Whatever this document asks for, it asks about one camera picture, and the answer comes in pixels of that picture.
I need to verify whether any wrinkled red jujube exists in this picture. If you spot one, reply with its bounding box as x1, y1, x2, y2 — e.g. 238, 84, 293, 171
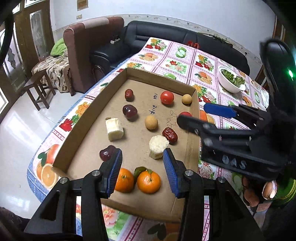
125, 89, 134, 102
162, 127, 178, 144

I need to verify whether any dark red plum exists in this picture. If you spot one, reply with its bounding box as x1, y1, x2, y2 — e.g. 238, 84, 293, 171
99, 145, 116, 161
122, 104, 137, 119

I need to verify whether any small wooden stool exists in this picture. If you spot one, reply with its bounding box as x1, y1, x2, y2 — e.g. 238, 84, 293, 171
22, 70, 56, 111

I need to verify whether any black leather sofa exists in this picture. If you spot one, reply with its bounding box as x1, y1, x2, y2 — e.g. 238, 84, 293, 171
90, 21, 250, 74

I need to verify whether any person's right hand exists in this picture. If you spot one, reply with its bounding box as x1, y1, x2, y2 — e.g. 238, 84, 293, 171
242, 176, 278, 208

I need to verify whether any green cushion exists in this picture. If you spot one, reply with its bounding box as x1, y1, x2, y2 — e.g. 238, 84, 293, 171
50, 38, 67, 57

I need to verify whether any brown round longan fruit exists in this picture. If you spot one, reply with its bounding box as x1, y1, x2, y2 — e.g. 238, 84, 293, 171
144, 115, 158, 130

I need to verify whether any orange mandarin with leaf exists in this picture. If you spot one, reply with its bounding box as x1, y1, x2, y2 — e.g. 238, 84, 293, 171
133, 167, 161, 194

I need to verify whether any pale cut sugarcane chunk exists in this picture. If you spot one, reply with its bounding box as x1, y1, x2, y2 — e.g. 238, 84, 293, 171
105, 118, 124, 142

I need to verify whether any white salad bowl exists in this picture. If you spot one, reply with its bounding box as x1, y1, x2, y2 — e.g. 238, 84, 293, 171
218, 65, 246, 93

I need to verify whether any fruit pattern tablecloth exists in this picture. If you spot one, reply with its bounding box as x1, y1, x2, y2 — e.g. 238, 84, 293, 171
27, 37, 268, 240

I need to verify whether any shallow cardboard box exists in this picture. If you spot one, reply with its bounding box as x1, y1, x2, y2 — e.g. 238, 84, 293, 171
53, 68, 200, 222

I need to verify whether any small red cherry tomato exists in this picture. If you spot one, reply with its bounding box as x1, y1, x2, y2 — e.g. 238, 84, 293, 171
180, 111, 192, 117

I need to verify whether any brown armchair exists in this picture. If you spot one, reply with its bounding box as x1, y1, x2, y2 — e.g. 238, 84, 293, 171
63, 16, 124, 93

